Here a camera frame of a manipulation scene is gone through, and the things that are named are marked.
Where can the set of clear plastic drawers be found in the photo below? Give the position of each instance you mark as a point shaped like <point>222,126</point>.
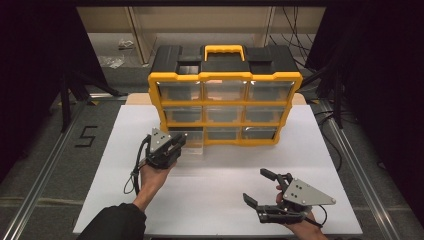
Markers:
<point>225,90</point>

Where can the person's right hand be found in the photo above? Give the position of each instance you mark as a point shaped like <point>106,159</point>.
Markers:
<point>305,231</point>

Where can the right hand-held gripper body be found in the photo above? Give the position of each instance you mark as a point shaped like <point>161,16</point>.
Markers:
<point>305,195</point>

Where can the metal floor rail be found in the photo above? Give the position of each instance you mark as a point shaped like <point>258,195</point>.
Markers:
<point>362,183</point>
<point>40,183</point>

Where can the beige wooden shelf unit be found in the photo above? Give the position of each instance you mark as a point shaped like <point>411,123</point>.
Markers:
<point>200,20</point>

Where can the small clear organizer drawer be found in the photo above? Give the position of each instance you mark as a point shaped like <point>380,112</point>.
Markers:
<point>195,143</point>

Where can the large clear plastic bag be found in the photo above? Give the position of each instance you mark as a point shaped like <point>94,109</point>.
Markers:
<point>112,62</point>

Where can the black curtain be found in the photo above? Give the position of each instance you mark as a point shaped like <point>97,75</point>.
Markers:
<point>30,66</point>
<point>383,83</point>

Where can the person's left hand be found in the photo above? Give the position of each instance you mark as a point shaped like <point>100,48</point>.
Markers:
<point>151,181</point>

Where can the black metal stand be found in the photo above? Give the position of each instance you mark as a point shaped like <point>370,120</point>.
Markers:
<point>338,100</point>
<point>65,106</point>

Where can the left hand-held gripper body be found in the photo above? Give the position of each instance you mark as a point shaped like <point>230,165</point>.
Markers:
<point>159,140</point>

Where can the small clear plastic bag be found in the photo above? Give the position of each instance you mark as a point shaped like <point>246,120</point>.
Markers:
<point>126,44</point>

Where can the yellow and black organizer cabinet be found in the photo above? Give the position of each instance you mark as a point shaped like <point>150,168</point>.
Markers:
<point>226,76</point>

